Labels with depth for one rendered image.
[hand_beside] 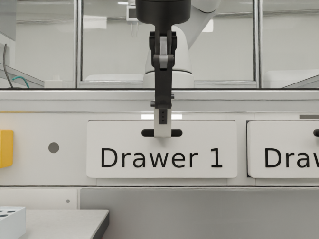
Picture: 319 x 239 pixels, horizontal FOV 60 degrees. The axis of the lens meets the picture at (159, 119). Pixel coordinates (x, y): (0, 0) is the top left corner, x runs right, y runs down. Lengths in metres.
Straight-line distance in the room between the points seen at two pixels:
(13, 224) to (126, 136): 0.24
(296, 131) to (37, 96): 0.51
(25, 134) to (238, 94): 0.43
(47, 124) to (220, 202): 0.38
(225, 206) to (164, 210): 0.12
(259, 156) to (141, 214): 0.26
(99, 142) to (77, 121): 0.07
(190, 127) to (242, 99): 0.12
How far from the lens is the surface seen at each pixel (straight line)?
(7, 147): 0.60
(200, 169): 0.54
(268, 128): 0.57
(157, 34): 0.37
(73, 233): 0.45
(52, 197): 0.61
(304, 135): 0.60
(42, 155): 0.60
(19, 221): 0.45
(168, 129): 0.47
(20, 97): 0.62
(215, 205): 0.58
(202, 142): 0.54
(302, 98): 0.62
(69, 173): 0.59
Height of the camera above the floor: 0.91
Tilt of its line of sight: 2 degrees up
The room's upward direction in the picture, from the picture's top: straight up
